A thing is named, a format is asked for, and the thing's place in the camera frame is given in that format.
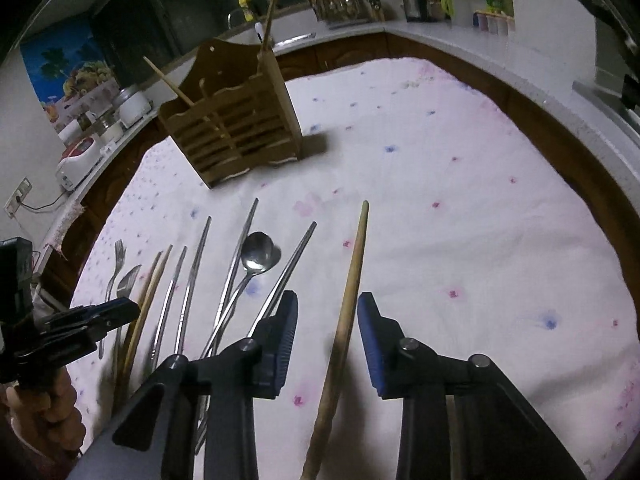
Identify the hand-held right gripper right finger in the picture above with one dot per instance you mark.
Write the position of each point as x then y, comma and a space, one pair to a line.
369, 342

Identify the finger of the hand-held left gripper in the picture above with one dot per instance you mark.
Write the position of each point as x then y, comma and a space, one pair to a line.
60, 345
100, 312

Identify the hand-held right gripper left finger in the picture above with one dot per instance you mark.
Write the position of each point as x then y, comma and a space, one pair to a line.
285, 342

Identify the long wooden chopstick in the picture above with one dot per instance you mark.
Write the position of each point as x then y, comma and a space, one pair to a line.
351, 297

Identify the metal chopstick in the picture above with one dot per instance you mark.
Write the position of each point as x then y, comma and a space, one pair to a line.
240, 252
172, 292
195, 277
291, 267

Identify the metal spoon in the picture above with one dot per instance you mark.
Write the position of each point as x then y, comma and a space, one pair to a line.
257, 252

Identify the wooden utensil holder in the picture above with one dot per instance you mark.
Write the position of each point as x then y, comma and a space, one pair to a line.
235, 125

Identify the person's left hand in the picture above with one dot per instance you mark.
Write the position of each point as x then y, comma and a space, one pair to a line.
47, 410

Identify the slim metal fork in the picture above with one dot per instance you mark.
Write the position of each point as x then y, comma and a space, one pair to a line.
116, 270

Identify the pink lace cloth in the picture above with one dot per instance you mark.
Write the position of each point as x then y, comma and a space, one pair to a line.
65, 225

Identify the white floral tablecloth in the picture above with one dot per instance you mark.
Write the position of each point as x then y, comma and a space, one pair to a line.
450, 260

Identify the white rice cooker red panel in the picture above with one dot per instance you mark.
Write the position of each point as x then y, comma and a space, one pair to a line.
77, 160

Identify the white cooker with metal lid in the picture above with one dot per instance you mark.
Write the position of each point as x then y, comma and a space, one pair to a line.
131, 105

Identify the kitchen sink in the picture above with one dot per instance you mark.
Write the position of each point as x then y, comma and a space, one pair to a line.
295, 39

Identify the dark window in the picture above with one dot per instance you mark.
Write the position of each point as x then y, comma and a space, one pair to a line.
165, 10

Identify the small white bottle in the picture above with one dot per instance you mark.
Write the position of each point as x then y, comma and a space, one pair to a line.
258, 32

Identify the sink faucet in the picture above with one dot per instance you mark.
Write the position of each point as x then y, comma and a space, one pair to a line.
234, 16

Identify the metal dish rack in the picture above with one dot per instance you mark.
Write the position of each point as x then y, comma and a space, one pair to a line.
342, 10

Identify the yellow bottle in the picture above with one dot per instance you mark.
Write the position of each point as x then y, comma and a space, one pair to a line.
245, 7

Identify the knife block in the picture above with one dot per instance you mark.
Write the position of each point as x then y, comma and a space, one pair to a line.
376, 5

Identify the steel electric kettle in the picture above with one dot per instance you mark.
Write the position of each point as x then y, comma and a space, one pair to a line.
415, 2

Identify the row of spice containers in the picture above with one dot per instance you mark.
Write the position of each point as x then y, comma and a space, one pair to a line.
495, 22

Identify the gas stove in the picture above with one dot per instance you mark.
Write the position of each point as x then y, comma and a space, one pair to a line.
610, 95

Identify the green kitchen tool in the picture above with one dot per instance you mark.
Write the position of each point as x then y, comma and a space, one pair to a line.
447, 5

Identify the wall socket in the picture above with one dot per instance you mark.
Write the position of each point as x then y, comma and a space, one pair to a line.
17, 196

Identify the tropical fruit wall poster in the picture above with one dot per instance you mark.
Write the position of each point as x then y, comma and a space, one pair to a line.
60, 70

